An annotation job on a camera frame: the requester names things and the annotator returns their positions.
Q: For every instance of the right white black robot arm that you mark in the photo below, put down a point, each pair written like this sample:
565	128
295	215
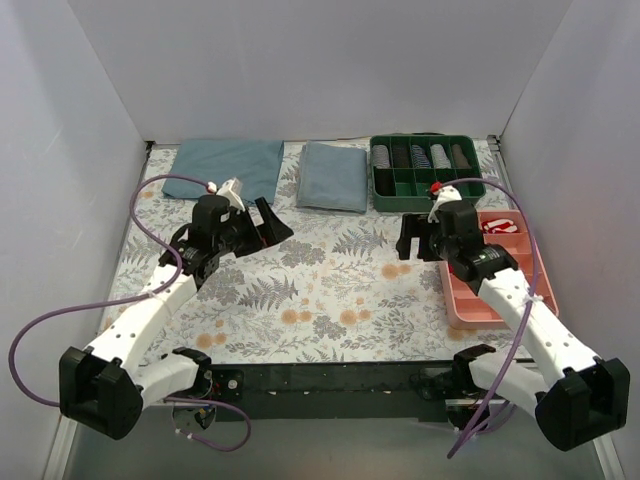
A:
575	395

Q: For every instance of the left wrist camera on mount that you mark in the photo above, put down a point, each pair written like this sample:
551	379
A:
231	190

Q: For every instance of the grey white rolled sock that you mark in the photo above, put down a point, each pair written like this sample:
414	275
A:
439	157

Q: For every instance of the grey blue folded cloth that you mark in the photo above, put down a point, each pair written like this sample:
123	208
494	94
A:
332	178

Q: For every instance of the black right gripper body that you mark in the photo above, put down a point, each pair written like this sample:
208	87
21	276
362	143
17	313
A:
422	240

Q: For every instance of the brown rolled sock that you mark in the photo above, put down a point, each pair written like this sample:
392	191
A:
461	156

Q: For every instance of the black underwear beige waistband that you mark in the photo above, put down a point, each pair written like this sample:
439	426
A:
384	182

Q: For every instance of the floral patterned table mat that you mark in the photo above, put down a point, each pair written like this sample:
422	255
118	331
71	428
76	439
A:
335	291

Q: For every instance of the black rolled sock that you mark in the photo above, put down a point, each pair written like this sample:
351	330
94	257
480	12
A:
400	156

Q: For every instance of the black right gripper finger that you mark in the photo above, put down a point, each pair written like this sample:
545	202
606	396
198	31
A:
411	227
429	248

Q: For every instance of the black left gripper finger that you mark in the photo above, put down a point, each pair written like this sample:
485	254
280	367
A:
247	241
272	230

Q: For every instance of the pink divided organizer box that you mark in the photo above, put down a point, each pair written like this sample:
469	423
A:
499	303

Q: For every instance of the white striped rolled sock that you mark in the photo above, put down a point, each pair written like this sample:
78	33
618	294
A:
380	157

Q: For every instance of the teal folded cloth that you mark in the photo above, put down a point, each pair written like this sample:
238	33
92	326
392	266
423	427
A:
256	163

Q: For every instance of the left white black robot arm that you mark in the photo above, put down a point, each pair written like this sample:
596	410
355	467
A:
104	386

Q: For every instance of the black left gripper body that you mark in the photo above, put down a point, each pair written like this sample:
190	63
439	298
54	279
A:
252	231

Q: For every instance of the green divided organizer box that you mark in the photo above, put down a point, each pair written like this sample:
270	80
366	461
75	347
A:
412	185

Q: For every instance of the blue striped rolled sock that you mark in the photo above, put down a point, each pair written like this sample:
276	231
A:
419	157

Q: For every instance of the red white striped rolled garment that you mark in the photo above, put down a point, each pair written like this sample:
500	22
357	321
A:
499	226

